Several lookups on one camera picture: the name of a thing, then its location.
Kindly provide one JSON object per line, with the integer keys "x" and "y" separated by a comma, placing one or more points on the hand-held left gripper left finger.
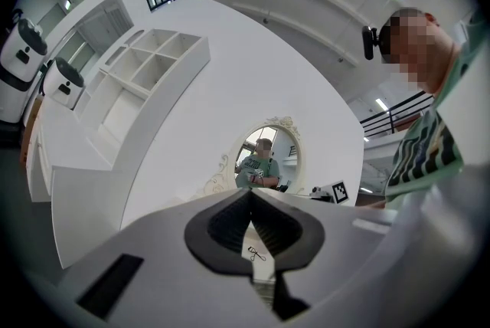
{"x": 164, "y": 242}

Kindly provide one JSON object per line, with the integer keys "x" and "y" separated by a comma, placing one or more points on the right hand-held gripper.
{"x": 340, "y": 193}

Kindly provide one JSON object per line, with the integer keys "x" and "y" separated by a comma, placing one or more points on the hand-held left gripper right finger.
{"x": 344, "y": 242}

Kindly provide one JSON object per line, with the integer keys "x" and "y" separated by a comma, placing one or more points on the person's right forearm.
{"x": 373, "y": 205}

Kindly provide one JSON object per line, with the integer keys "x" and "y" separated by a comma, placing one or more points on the oval ornate wall mirror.
{"x": 283, "y": 154}

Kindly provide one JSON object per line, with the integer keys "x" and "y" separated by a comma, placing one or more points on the black eyelash curler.
{"x": 255, "y": 254}

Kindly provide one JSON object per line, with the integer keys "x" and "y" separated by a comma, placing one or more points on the person's green t-shirt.
{"x": 425, "y": 158}

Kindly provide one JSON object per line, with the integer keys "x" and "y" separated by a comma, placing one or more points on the black balcony railing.
{"x": 398, "y": 115}

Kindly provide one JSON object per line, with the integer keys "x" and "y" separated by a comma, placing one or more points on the white desk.
{"x": 76, "y": 184}

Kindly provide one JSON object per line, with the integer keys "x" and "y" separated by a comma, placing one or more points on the person's head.
{"x": 421, "y": 50}

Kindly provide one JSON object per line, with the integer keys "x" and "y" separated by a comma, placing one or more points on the white cubby shelf unit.
{"x": 153, "y": 69}

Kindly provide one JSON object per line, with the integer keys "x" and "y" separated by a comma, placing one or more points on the small white mobile robot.
{"x": 65, "y": 83}

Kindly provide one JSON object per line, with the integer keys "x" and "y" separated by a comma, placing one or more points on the large white mobile robot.
{"x": 19, "y": 62}

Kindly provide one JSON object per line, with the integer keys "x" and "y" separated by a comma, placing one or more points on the black head camera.
{"x": 369, "y": 43}

